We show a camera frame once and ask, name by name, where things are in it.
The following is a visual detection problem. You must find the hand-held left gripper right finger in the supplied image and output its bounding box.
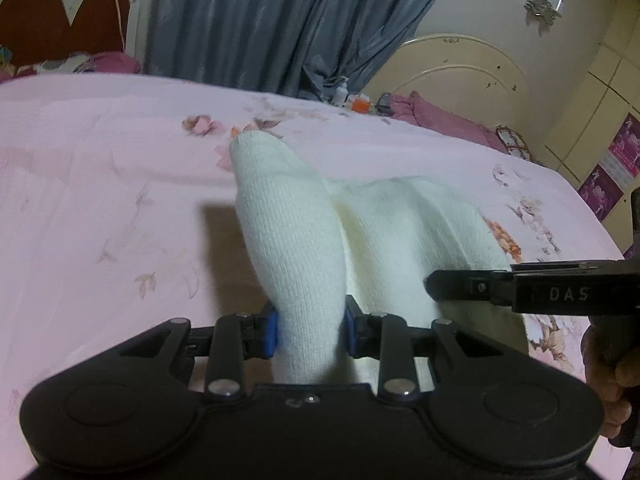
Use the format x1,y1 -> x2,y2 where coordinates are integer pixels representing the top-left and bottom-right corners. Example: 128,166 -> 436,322
344,296 -> 497,404

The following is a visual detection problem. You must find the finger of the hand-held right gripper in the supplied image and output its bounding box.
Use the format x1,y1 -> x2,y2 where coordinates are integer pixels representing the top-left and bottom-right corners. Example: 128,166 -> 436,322
423,268 -> 517,309

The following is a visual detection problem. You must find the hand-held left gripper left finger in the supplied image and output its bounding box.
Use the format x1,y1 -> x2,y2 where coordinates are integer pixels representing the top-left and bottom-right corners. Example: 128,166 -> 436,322
117,305 -> 279,403

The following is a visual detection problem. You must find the white knitted garment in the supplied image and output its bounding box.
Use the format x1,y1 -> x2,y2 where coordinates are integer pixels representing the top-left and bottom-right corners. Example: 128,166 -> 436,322
229,131 -> 529,397

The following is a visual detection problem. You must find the person's right hand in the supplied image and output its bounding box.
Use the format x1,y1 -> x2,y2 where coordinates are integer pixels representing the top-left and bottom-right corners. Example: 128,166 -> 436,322
581,325 -> 635,442

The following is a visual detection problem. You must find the patterned cushion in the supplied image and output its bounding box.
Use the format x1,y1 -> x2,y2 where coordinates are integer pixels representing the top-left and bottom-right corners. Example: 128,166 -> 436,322
495,126 -> 532,159

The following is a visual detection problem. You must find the pink pillow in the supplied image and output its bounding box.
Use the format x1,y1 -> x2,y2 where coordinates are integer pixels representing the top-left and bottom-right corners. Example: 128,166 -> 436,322
390,91 -> 507,152

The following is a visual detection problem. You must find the cream wardrobe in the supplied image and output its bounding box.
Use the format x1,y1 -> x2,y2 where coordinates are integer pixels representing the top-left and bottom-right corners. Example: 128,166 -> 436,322
544,0 -> 640,188

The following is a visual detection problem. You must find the plain cream headboard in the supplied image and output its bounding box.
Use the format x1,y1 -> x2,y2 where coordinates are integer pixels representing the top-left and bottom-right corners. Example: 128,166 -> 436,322
360,33 -> 531,134

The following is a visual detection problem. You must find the pink floral bedsheet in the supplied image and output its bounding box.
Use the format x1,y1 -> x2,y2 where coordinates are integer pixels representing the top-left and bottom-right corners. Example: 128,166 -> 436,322
0,73 -> 627,480

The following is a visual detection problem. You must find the grey-blue curtain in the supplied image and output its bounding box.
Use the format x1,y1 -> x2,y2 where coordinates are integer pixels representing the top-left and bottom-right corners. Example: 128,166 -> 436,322
145,0 -> 465,107

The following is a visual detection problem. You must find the white printed cloth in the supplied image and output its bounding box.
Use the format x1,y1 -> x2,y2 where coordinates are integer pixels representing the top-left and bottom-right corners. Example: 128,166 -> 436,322
14,55 -> 92,77

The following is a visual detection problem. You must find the cream headboard with red panels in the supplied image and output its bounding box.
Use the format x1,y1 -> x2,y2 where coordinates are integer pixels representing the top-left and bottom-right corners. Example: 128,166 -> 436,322
0,0 -> 144,69

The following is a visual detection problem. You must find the purple wall poster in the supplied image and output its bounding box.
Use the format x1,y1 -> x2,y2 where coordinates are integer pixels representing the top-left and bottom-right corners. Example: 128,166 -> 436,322
606,112 -> 640,179
577,163 -> 624,222

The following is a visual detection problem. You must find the wall lamp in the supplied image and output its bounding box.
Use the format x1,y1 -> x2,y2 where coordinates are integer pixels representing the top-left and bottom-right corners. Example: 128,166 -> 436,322
523,0 -> 564,27

